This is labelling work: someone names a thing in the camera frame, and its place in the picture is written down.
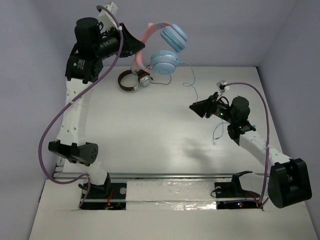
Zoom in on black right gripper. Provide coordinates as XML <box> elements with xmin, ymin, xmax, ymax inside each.
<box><xmin>189</xmin><ymin>91</ymin><xmax>236</xmax><ymax>124</ymax></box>

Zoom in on light blue headphone cable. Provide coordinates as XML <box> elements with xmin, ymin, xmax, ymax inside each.
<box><xmin>177</xmin><ymin>61</ymin><xmax>225</xmax><ymax>145</ymax></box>

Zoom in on pink blue cat-ear headphones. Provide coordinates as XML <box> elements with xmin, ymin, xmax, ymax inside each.
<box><xmin>131</xmin><ymin>21</ymin><xmax>189</xmax><ymax>75</ymax></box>

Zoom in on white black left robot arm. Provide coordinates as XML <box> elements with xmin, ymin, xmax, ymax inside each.
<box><xmin>48</xmin><ymin>17</ymin><xmax>145</xmax><ymax>197</ymax></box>

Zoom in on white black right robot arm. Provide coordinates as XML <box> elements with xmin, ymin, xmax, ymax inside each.
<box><xmin>189</xmin><ymin>92</ymin><xmax>312</xmax><ymax>209</ymax></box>

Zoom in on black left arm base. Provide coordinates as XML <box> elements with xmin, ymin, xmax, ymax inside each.
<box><xmin>80</xmin><ymin>182</ymin><xmax>127</xmax><ymax>211</ymax></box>

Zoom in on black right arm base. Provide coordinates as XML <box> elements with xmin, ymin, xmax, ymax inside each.
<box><xmin>210</xmin><ymin>170</ymin><xmax>264</xmax><ymax>210</ymax></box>

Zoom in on brown silver headphones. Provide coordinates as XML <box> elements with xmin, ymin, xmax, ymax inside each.
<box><xmin>117</xmin><ymin>69</ymin><xmax>153</xmax><ymax>92</ymax></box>

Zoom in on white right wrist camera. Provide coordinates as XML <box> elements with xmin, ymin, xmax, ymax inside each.
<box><xmin>216</xmin><ymin>80</ymin><xmax>230</xmax><ymax>94</ymax></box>

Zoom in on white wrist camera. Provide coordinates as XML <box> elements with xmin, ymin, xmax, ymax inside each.
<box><xmin>216</xmin><ymin>80</ymin><xmax>230</xmax><ymax>94</ymax></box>
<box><xmin>97</xmin><ymin>2</ymin><xmax>118</xmax><ymax>30</ymax></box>

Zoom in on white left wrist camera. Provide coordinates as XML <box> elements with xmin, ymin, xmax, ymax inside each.
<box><xmin>97</xmin><ymin>2</ymin><xmax>118</xmax><ymax>30</ymax></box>

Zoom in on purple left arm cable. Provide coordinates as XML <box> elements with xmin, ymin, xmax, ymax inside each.
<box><xmin>37</xmin><ymin>6</ymin><xmax>125</xmax><ymax>208</ymax></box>

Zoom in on aluminium rail frame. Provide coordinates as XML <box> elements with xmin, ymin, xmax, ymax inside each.
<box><xmin>51</xmin><ymin>159</ymin><xmax>273</xmax><ymax>180</ymax></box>

